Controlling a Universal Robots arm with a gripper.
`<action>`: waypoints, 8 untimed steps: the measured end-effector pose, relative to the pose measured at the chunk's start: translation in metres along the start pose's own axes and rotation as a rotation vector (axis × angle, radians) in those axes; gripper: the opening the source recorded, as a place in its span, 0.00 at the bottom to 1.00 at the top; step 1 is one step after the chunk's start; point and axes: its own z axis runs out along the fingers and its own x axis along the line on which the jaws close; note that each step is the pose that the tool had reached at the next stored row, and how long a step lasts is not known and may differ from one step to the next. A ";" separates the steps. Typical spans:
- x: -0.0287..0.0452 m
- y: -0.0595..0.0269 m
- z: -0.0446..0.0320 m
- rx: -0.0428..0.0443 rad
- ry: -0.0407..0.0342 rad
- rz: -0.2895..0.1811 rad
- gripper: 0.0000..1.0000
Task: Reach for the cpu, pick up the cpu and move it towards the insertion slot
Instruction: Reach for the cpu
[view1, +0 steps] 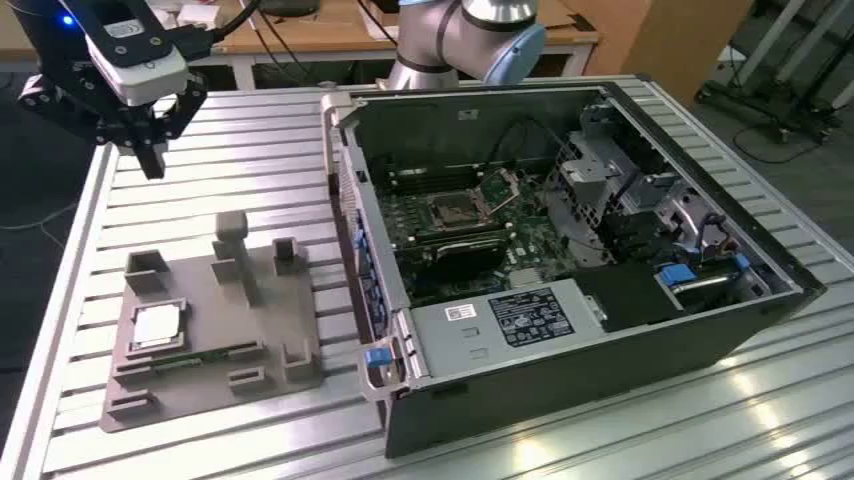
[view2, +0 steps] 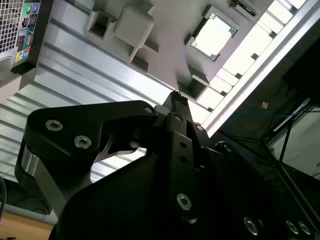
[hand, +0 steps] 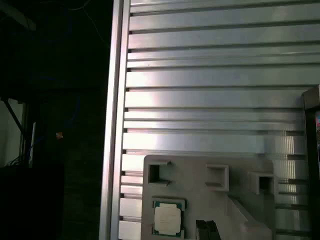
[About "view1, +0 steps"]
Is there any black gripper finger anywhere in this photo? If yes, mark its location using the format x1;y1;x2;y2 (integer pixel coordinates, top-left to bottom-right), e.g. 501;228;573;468
16;62;152;180
148;69;208;180

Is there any CPU with silver top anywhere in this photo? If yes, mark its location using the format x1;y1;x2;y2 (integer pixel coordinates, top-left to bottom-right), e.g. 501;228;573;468
129;302;185;346

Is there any CPU socket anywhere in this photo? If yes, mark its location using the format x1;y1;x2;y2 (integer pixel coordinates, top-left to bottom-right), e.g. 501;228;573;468
425;192;488;231

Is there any white cardboard box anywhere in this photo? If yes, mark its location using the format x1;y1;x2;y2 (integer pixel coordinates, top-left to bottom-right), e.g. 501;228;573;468
173;3;221;26

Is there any wooden desk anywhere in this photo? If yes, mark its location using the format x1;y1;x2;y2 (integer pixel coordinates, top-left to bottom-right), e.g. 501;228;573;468
0;0;605;91

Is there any gray parts rack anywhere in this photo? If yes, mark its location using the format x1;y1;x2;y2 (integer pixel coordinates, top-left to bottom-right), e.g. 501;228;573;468
97;209;328;434

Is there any metal socket cover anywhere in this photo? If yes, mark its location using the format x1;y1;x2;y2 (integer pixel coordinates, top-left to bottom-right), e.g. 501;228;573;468
472;167;528;211

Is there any green RAM stick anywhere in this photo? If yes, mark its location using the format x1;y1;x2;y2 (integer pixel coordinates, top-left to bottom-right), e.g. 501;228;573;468
150;349;233;375

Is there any black graphics card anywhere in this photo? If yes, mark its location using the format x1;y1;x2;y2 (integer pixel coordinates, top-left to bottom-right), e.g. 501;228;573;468
416;238;505;289

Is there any green motherboard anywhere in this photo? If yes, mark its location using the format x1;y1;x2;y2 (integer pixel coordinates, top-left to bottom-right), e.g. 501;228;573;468
369;159;581;309

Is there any silver metal disk bay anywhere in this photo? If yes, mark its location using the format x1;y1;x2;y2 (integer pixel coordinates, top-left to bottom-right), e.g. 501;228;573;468
543;99;675;266

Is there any silver chipset heatsink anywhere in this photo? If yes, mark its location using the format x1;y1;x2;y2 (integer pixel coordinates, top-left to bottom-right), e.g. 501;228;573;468
509;267;548;289

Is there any gray power supply unit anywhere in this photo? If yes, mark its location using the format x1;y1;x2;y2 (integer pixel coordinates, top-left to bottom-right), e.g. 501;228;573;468
409;279;608;379

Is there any brown wooden cabinet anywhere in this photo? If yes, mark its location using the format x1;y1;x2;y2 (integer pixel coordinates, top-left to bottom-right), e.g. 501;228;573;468
619;0;752;77

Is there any black wheeled stand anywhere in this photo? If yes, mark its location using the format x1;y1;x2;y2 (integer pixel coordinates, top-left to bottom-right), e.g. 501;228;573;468
692;0;854;149

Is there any open black PC case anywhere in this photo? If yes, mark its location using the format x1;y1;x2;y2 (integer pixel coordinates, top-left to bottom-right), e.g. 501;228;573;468
319;79;828;460

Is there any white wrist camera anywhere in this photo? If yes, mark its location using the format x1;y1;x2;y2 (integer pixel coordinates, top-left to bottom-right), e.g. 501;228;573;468
84;0;192;107

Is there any black camera cable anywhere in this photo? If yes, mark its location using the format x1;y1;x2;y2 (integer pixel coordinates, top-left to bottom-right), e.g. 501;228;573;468
165;0;263;60

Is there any white floor cable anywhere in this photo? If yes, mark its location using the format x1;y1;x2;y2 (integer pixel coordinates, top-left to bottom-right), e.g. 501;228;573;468
0;202;74;251

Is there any black wire loop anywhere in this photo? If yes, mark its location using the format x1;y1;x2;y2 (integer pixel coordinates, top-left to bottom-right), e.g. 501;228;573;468
489;117;568;166

